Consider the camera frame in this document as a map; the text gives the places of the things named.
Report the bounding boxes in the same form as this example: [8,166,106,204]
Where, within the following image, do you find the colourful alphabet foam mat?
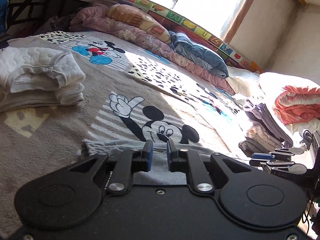
[119,0,262,74]

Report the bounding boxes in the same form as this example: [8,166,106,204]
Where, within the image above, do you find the blue folded quilt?
[169,31,229,79]

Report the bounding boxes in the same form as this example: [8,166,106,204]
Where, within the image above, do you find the cluttered dark side table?
[1,0,91,36]

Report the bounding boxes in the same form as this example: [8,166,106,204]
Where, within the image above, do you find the white folded garment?
[1,47,85,112]

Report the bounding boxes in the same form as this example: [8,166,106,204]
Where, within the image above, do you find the pink floral quilt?
[69,3,235,95]

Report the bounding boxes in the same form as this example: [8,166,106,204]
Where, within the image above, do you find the yellow orange cartoon pillow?
[106,4,171,44]

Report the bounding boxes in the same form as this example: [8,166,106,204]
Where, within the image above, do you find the orange white rolled quilt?
[273,86,319,125]

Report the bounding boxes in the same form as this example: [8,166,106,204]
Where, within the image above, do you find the cream patterned folded sheet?
[246,121,282,151]

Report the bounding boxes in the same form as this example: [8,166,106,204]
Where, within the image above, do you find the grey sweatpants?
[80,138,249,185]

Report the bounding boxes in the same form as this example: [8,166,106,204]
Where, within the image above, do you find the Mickey Mouse brown blanket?
[0,29,301,238]

